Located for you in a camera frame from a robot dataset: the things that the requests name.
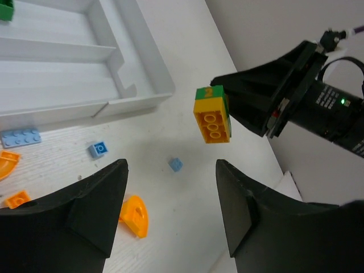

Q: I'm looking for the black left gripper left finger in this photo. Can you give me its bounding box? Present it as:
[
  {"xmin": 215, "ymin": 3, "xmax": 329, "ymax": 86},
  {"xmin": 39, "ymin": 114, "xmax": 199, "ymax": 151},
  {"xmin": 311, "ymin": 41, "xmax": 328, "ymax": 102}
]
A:
[{"xmin": 1, "ymin": 159, "xmax": 129, "ymax": 272}]

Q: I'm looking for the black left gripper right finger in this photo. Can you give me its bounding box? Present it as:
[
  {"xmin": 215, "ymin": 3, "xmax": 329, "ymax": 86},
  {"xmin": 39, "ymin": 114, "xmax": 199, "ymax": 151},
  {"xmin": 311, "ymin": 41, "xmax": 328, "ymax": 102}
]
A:
[{"xmin": 216, "ymin": 159, "xmax": 363, "ymax": 272}]

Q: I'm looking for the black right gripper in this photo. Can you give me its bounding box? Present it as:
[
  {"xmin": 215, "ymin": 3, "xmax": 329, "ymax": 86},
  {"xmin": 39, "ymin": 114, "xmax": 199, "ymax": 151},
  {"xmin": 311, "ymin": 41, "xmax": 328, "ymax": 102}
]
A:
[{"xmin": 210, "ymin": 41, "xmax": 363, "ymax": 158}]

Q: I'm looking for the green numbered duplo brick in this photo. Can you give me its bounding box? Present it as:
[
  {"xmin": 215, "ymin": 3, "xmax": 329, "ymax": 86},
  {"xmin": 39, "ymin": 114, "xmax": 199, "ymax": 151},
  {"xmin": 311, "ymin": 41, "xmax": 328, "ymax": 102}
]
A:
[{"xmin": 195, "ymin": 85, "xmax": 231, "ymax": 137}]

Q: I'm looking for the yellow large duplo brick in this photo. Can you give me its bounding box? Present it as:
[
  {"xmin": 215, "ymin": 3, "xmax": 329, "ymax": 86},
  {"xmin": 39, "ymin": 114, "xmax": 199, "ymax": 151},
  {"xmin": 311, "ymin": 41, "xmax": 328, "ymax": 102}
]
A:
[{"xmin": 193, "ymin": 97, "xmax": 230, "ymax": 144}]

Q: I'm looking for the green square duplo brick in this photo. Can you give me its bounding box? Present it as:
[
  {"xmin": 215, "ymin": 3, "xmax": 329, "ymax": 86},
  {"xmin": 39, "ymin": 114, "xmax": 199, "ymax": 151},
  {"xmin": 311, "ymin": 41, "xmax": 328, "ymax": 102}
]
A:
[{"xmin": 0, "ymin": 0, "xmax": 14, "ymax": 22}]

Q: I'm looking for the orange D-shaped arch brick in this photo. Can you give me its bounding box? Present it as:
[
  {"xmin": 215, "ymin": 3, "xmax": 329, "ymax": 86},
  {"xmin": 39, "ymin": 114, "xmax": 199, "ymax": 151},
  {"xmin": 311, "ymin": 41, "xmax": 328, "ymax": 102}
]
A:
[{"xmin": 118, "ymin": 195, "xmax": 149, "ymax": 238}]

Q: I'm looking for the orange long brick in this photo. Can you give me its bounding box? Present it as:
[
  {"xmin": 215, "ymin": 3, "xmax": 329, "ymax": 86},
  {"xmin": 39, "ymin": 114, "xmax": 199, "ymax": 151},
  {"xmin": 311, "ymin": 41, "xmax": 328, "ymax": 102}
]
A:
[{"xmin": 5, "ymin": 190, "xmax": 31, "ymax": 209}]

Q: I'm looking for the light blue round-stud brick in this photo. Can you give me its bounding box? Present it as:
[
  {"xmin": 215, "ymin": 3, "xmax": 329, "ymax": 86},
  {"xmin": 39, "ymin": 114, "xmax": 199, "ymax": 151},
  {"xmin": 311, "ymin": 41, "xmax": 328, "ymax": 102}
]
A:
[{"xmin": 88, "ymin": 141, "xmax": 108, "ymax": 159}]

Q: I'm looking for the orange curved brick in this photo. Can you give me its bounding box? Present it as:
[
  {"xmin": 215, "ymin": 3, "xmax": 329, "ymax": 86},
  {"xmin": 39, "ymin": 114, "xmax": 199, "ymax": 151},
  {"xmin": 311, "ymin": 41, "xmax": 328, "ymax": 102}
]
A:
[{"xmin": 0, "ymin": 150, "xmax": 21, "ymax": 180}]

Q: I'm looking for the light blue small brick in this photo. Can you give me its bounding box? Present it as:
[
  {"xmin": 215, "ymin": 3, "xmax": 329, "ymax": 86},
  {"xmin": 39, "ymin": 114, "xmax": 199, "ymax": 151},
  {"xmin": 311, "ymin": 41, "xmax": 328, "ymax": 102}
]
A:
[{"xmin": 168, "ymin": 158, "xmax": 183, "ymax": 172}]

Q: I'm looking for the light blue long plate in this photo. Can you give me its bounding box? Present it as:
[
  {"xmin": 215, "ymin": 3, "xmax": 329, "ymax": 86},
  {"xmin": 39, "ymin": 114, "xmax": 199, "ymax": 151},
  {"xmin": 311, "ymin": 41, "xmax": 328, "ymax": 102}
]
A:
[{"xmin": 1, "ymin": 128, "xmax": 42, "ymax": 148}]

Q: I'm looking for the white compartment tray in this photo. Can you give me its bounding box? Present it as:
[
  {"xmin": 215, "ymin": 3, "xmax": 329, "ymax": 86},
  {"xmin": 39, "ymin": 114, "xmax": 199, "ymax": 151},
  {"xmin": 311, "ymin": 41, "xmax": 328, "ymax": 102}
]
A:
[{"xmin": 1, "ymin": 1, "xmax": 175, "ymax": 130}]

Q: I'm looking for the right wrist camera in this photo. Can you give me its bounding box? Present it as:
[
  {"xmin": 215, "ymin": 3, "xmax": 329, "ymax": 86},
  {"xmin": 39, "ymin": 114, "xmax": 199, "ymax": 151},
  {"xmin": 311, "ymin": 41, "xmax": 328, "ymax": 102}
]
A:
[{"xmin": 319, "ymin": 29, "xmax": 353, "ymax": 53}]

